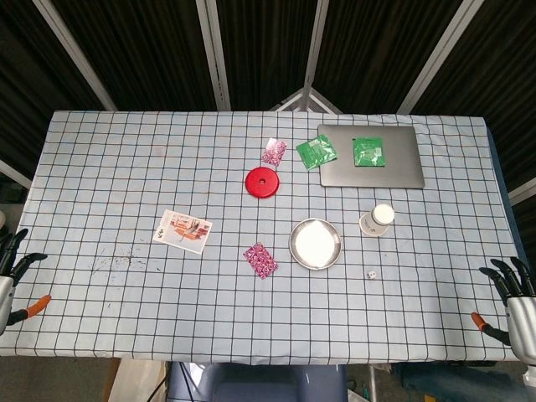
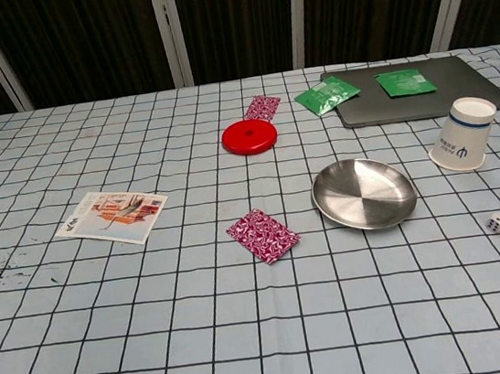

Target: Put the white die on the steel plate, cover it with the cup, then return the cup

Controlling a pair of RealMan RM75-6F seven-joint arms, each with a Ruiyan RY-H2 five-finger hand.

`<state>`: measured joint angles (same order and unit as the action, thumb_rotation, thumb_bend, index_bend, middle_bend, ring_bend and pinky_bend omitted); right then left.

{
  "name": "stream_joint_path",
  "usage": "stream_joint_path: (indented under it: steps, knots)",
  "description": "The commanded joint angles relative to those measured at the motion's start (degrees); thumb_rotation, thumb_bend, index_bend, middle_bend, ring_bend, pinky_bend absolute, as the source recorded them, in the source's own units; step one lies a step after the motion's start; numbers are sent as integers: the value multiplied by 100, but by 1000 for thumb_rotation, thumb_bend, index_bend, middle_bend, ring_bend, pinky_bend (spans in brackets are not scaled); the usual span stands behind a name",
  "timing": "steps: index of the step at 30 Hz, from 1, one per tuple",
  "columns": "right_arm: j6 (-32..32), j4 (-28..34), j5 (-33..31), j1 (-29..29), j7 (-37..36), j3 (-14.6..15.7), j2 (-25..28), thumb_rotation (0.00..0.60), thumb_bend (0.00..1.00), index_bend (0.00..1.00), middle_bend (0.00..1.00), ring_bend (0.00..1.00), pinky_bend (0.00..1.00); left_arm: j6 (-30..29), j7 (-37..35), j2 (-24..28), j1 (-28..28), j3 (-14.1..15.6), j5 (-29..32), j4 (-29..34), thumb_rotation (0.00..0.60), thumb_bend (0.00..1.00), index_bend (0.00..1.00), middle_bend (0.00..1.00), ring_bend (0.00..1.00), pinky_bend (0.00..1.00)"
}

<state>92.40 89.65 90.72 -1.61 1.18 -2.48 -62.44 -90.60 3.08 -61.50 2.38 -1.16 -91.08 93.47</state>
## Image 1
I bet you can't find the beige cardboard box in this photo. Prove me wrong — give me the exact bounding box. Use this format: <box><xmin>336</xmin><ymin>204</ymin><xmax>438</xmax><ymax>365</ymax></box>
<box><xmin>102</xmin><ymin>359</ymin><xmax>168</xmax><ymax>402</ymax></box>

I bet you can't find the red round disc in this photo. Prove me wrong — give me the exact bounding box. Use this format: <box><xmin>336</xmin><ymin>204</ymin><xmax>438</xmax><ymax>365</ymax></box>
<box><xmin>245</xmin><ymin>166</ymin><xmax>281</xmax><ymax>199</ymax></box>

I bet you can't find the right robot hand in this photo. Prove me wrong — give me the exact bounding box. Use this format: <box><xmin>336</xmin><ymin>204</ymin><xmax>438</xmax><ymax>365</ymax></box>
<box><xmin>471</xmin><ymin>256</ymin><xmax>536</xmax><ymax>365</ymax></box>

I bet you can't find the checked light blue tablecloth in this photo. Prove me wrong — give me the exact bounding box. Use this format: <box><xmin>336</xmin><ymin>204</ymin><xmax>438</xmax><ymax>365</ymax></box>
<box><xmin>0</xmin><ymin>109</ymin><xmax>529</xmax><ymax>366</ymax></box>

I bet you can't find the illustrated postcard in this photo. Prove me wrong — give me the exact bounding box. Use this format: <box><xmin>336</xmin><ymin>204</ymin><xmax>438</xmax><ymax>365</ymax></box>
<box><xmin>152</xmin><ymin>209</ymin><xmax>214</xmax><ymax>255</ymax></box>

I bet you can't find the white frame post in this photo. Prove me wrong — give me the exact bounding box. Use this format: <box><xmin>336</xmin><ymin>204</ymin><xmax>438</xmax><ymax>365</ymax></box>
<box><xmin>31</xmin><ymin>0</ymin><xmax>118</xmax><ymax>112</ymax></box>
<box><xmin>396</xmin><ymin>0</ymin><xmax>485</xmax><ymax>114</ymax></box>
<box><xmin>195</xmin><ymin>0</ymin><xmax>232</xmax><ymax>111</ymax></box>
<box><xmin>301</xmin><ymin>0</ymin><xmax>331</xmax><ymax>91</ymax></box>

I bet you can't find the white triangular frame brace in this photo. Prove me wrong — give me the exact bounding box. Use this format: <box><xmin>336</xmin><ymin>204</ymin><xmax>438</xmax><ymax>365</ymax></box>
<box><xmin>270</xmin><ymin>86</ymin><xmax>343</xmax><ymax>114</ymax></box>

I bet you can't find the large pink patterned packet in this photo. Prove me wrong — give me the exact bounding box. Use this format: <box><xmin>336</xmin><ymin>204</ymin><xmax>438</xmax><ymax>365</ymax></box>
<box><xmin>243</xmin><ymin>241</ymin><xmax>279</xmax><ymax>280</ymax></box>

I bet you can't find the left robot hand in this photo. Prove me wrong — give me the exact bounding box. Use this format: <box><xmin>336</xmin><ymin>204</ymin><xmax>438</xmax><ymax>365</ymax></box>
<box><xmin>0</xmin><ymin>228</ymin><xmax>52</xmax><ymax>336</ymax></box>

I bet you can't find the white frame side bar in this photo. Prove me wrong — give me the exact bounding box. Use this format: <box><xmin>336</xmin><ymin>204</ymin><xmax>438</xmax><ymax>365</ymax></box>
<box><xmin>508</xmin><ymin>178</ymin><xmax>536</xmax><ymax>206</ymax></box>
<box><xmin>0</xmin><ymin>158</ymin><xmax>34</xmax><ymax>190</ymax></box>

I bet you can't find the blue robot torso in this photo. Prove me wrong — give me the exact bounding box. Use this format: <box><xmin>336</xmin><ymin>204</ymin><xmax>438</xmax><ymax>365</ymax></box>
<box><xmin>167</xmin><ymin>362</ymin><xmax>348</xmax><ymax>402</ymax></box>

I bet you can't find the grey closed laptop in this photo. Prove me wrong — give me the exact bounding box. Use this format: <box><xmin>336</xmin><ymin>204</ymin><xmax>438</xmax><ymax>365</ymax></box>
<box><xmin>317</xmin><ymin>123</ymin><xmax>426</xmax><ymax>189</ymax></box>

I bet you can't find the dark blue cloth heap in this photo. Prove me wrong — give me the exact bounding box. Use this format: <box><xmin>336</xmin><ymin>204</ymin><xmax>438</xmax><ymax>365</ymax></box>
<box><xmin>391</xmin><ymin>362</ymin><xmax>528</xmax><ymax>402</ymax></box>

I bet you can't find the flat green packet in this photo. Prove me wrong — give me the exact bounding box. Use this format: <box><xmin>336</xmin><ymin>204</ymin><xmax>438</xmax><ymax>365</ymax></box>
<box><xmin>352</xmin><ymin>136</ymin><xmax>387</xmax><ymax>168</ymax></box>

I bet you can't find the crumpled green packet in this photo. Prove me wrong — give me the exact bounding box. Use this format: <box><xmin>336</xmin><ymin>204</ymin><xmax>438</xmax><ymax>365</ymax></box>
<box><xmin>295</xmin><ymin>133</ymin><xmax>338</xmax><ymax>172</ymax></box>

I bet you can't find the small pink patterned packet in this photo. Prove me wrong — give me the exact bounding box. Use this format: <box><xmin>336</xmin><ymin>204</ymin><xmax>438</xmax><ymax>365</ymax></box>
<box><xmin>261</xmin><ymin>137</ymin><xmax>289</xmax><ymax>168</ymax></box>

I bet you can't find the silver metal plate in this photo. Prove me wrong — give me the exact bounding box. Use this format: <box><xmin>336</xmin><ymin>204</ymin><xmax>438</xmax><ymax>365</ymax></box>
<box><xmin>289</xmin><ymin>218</ymin><xmax>343</xmax><ymax>271</ymax></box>

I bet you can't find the white paper cup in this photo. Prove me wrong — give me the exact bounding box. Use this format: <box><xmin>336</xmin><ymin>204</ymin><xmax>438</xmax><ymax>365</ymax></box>
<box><xmin>358</xmin><ymin>203</ymin><xmax>395</xmax><ymax>239</ymax></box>

